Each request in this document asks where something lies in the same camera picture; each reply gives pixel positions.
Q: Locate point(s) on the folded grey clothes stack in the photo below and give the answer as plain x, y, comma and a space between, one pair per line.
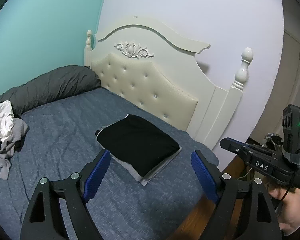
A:
150, 172

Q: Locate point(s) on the person's right hand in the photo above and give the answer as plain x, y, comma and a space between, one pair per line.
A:
289, 218

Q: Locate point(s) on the black long-sleeve sweater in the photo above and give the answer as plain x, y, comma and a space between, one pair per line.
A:
140, 144

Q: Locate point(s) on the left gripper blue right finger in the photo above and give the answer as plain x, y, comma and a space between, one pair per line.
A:
257, 219

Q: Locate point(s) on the cream tufted bed headboard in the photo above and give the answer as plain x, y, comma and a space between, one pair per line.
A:
147, 63

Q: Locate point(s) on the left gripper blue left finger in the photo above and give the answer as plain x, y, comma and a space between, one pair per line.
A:
44, 220

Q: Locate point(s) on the black tracker camera box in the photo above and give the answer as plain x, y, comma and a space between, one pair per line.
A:
291, 130

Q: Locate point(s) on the blue patterned bed cover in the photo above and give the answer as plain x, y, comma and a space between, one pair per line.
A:
61, 140

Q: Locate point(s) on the white crumpled garment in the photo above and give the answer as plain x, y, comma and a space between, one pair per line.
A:
6, 120

